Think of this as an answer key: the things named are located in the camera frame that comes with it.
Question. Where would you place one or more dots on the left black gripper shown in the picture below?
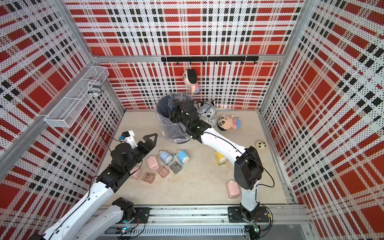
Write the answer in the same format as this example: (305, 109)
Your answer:
(152, 145)

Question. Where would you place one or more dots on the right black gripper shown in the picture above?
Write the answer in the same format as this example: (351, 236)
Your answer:
(173, 116)

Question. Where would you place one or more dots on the pink sharpener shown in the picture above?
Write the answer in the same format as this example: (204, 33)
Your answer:
(135, 173)
(153, 163)
(233, 190)

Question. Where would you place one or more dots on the grey bin with plastic liner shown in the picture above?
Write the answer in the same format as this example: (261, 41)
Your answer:
(174, 132)

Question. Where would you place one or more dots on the translucent pink sharpener tray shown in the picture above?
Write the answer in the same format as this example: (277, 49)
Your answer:
(148, 177)

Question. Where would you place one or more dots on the translucent grey sharpener tray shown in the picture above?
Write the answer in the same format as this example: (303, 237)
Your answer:
(175, 167)

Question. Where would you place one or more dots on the blue sharpener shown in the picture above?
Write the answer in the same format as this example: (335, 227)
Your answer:
(182, 157)
(166, 157)

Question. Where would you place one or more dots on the yellow pencil sharpener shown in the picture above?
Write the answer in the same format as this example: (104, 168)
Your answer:
(220, 159)

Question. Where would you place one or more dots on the blue sharpener front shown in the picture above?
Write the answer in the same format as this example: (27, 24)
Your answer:
(166, 157)

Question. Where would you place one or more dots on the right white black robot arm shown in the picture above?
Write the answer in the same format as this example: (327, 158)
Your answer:
(248, 168)

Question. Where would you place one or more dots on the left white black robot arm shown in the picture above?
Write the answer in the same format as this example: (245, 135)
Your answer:
(73, 225)

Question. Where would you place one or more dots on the husky plush toy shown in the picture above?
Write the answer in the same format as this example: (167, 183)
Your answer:
(207, 112)

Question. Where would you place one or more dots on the hanging cartoon boy doll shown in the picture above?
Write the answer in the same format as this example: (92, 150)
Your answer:
(190, 79)

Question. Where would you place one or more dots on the lying cartoon boy doll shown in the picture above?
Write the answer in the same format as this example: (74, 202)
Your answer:
(226, 123)

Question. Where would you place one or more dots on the black white can in basket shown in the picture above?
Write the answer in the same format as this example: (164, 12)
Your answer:
(94, 87)

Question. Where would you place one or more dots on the cream panda face ball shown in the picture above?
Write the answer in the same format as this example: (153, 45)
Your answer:
(260, 144)

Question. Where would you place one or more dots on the left green circuit board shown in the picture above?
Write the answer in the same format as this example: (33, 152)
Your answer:
(123, 230)

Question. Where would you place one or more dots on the green circuit board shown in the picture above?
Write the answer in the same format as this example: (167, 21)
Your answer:
(252, 232)
(123, 230)

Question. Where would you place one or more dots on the right green circuit board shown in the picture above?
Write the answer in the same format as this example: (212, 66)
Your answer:
(252, 232)

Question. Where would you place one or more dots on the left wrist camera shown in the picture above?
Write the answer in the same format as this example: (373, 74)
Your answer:
(128, 137)

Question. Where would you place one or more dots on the black wall hook rail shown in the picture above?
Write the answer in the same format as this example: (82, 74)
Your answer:
(210, 59)

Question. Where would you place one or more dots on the white wire wall basket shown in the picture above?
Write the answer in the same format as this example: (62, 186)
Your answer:
(69, 108)

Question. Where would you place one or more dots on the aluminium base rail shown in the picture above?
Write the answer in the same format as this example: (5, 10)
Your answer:
(211, 220)

